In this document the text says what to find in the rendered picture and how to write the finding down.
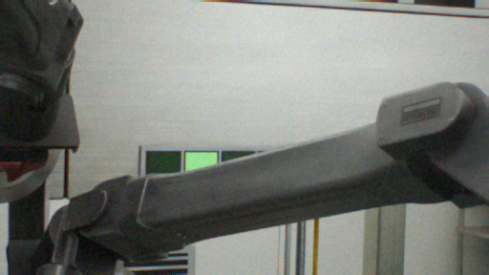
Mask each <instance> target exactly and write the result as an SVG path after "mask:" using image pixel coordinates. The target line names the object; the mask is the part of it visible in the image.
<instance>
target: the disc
mask: <svg viewBox="0 0 489 275"><path fill-rule="evenodd" d="M60 151H61V149H49V157H48V161H47V163H46V166H43V167H41V168H40V169H35V171H34V173H33V174H30V176H29V177H28V178H27V179H26V180H23V181H22V182H20V183H19V184H15V185H14V186H11V187H9V188H5V189H0V204H2V203H7V202H10V201H17V200H19V199H21V198H23V197H25V196H26V195H29V194H30V193H31V192H32V191H34V190H35V189H36V188H38V187H39V186H40V184H42V183H43V182H44V181H45V180H46V178H47V177H48V176H49V175H50V173H51V172H52V170H53V169H54V167H55V164H56V161H57V159H58V157H59V154H60Z"/></svg>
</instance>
